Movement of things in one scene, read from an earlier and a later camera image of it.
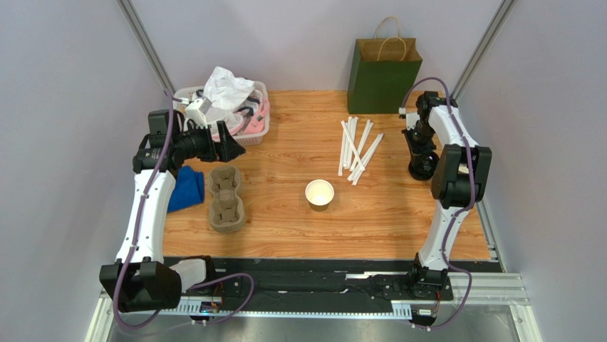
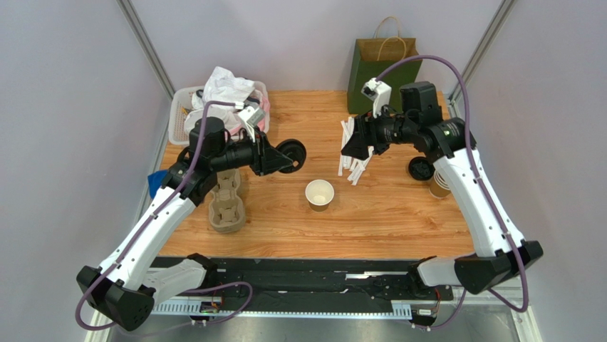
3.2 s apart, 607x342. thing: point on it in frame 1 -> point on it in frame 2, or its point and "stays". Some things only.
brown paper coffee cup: x=319 y=193 stays
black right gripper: x=423 y=166 -> x=370 y=137
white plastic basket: x=186 y=92 stays
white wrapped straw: x=353 y=145 stays
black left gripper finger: x=228 y=148 -> x=271 y=159
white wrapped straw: x=351 y=130 stays
